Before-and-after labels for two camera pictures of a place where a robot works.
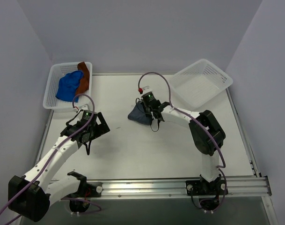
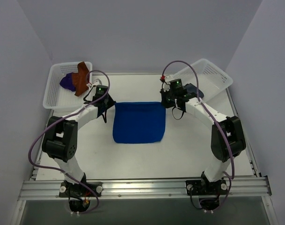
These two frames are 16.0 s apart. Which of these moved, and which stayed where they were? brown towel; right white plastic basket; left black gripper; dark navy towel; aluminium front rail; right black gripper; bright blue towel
Moved: right black gripper; left black gripper; dark navy towel; bright blue towel
Stayed: aluminium front rail; right white plastic basket; brown towel
